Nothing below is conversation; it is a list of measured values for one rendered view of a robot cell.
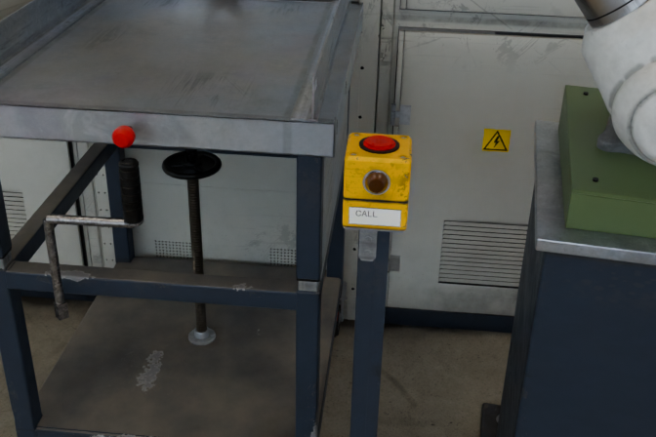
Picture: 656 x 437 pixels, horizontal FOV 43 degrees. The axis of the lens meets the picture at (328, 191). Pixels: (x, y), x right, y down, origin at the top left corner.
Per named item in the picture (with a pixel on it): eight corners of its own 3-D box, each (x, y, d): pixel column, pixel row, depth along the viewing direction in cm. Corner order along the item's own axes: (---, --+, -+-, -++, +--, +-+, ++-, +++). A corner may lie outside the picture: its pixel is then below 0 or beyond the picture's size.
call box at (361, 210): (406, 234, 103) (411, 159, 98) (342, 230, 104) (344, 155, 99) (407, 204, 110) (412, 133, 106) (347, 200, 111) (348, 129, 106)
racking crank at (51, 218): (52, 321, 140) (25, 159, 126) (59, 310, 143) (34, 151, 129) (150, 328, 139) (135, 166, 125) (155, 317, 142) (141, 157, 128)
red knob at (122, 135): (132, 151, 123) (130, 131, 121) (110, 149, 123) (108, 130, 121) (141, 139, 127) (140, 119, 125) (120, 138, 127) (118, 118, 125)
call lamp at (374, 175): (389, 200, 100) (390, 175, 98) (361, 198, 100) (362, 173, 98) (389, 195, 101) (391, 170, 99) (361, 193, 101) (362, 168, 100)
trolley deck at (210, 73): (334, 157, 125) (335, 120, 122) (-64, 134, 130) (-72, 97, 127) (362, 29, 185) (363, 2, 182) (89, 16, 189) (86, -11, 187)
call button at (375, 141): (394, 160, 101) (395, 148, 100) (361, 158, 101) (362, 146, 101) (395, 146, 105) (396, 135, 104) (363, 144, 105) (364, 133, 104)
